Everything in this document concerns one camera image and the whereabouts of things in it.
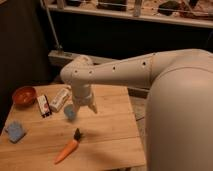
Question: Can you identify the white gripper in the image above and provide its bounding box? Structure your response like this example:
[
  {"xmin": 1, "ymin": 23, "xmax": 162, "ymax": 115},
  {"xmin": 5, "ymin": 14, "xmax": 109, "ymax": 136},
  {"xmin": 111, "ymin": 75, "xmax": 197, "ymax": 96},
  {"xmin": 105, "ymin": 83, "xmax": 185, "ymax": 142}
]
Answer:
[{"xmin": 71, "ymin": 84, "xmax": 98, "ymax": 115}]

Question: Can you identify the red ceramic bowl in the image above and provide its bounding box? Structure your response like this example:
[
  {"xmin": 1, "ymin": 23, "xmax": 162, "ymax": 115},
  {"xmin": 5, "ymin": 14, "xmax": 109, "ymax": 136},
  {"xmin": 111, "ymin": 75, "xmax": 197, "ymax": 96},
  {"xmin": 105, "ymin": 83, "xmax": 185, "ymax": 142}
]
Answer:
[{"xmin": 12, "ymin": 86, "xmax": 37, "ymax": 107}]

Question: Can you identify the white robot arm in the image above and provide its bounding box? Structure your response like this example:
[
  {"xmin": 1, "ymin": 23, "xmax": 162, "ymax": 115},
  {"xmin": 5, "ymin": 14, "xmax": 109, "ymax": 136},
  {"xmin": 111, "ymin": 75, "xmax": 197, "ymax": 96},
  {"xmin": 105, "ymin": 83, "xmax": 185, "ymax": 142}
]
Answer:
[{"xmin": 60, "ymin": 49, "xmax": 213, "ymax": 171}]

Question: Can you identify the small blue cup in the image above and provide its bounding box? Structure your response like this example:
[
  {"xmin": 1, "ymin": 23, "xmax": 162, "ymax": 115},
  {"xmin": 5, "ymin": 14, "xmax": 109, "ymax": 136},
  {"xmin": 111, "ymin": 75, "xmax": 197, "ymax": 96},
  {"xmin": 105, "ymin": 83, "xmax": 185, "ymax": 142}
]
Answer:
[{"xmin": 64, "ymin": 104, "xmax": 77, "ymax": 120}]

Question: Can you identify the white cylindrical bottle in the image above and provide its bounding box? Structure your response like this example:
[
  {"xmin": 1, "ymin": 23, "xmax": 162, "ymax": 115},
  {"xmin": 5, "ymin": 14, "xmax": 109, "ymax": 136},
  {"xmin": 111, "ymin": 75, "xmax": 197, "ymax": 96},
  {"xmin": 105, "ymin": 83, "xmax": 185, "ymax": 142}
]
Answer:
[{"xmin": 49, "ymin": 88, "xmax": 70, "ymax": 112}]

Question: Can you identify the orange toy carrot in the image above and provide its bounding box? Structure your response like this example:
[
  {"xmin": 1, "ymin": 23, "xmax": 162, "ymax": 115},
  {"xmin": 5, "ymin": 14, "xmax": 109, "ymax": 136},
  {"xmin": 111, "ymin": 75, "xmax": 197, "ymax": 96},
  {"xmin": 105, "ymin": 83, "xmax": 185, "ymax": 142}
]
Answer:
[{"xmin": 54, "ymin": 129, "xmax": 82, "ymax": 164}]

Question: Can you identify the black red white box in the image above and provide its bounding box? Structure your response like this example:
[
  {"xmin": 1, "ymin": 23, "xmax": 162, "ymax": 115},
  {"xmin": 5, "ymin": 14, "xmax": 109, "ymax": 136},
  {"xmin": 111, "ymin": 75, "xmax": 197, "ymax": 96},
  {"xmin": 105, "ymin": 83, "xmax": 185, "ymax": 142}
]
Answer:
[{"xmin": 37, "ymin": 95, "xmax": 52, "ymax": 118}]

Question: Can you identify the wooden table board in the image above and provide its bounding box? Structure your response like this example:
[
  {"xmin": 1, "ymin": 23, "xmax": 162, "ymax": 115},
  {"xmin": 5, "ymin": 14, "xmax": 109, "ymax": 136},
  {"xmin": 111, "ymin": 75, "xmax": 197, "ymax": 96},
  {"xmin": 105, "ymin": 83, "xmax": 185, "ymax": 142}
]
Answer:
[{"xmin": 0, "ymin": 85, "xmax": 146, "ymax": 171}]

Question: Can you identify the metal pole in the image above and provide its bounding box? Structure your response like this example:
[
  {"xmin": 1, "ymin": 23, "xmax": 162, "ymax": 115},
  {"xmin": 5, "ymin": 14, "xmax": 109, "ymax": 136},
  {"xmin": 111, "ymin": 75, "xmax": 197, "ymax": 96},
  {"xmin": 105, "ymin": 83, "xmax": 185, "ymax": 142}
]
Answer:
[{"xmin": 43, "ymin": 0, "xmax": 63, "ymax": 51}]

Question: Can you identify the metal shelf rail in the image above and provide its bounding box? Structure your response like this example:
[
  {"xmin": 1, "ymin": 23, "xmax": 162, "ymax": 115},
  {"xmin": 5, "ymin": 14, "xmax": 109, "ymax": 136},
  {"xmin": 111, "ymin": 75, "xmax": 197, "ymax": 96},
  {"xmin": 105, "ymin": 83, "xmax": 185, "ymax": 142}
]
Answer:
[{"xmin": 40, "ymin": 0, "xmax": 213, "ymax": 29}]

